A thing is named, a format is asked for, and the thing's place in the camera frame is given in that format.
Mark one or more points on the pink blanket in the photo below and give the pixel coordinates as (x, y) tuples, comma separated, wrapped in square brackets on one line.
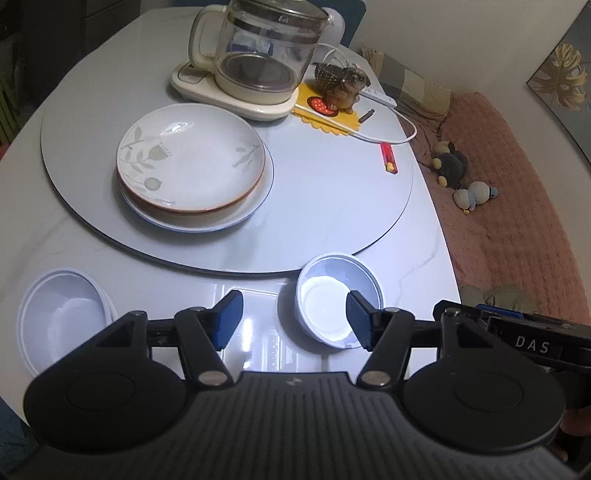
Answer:
[(517, 230)]

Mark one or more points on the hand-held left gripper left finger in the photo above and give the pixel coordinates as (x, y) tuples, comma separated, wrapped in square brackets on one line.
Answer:
[(228, 318)]

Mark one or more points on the small white bowl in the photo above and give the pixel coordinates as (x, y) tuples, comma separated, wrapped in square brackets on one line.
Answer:
[(323, 295), (113, 310), (60, 314)]

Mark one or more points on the large white plate blue rim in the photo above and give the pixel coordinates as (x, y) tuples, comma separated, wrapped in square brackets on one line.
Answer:
[(259, 203)]

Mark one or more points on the white power strip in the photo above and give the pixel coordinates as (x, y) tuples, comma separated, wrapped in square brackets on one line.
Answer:
[(381, 98)]

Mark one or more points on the white plate with leaf branches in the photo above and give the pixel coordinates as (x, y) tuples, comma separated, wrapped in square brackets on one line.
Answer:
[(138, 201)]

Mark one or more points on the glass kettle jug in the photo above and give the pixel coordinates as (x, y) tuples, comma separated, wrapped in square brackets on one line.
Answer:
[(258, 50)]

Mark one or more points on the olive green cloth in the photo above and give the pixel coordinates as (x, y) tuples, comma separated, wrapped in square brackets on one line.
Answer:
[(498, 297)]

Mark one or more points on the blue and white plush toy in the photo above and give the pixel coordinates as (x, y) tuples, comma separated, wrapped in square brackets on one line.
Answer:
[(475, 196)]

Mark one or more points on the grey round turntable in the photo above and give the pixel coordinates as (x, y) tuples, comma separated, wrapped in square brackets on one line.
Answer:
[(323, 207)]

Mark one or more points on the cream kettle base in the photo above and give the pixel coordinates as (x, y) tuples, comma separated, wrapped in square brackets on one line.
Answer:
[(194, 78)]

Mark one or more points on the white plate with tulip print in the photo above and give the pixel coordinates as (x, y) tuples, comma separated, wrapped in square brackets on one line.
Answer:
[(189, 152)]

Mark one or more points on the yellow scalloped mat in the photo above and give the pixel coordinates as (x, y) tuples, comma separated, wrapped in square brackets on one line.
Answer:
[(341, 121)]

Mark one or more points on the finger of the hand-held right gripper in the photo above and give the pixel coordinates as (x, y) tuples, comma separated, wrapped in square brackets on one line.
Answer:
[(466, 309)]

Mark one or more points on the black mouse plush toy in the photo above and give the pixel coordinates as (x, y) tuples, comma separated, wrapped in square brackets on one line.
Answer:
[(452, 164)]

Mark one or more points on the plaid pillow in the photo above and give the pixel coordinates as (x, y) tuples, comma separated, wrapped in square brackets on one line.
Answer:
[(420, 87)]

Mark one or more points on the dog figurine with basket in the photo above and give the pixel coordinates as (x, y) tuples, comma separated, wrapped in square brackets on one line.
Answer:
[(344, 87)]

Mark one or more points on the blue upholstered chair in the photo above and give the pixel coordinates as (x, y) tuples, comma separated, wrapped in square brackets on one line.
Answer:
[(355, 21)]

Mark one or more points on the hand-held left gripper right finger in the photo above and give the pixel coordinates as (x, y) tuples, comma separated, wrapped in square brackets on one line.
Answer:
[(360, 321)]

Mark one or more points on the small brown stick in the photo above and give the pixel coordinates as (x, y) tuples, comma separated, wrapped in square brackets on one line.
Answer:
[(366, 116)]

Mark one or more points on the gold leaf wall picture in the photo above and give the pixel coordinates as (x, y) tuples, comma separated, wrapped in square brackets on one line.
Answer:
[(565, 83)]

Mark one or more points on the red lighter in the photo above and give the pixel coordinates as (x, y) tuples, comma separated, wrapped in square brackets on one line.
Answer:
[(388, 157)]

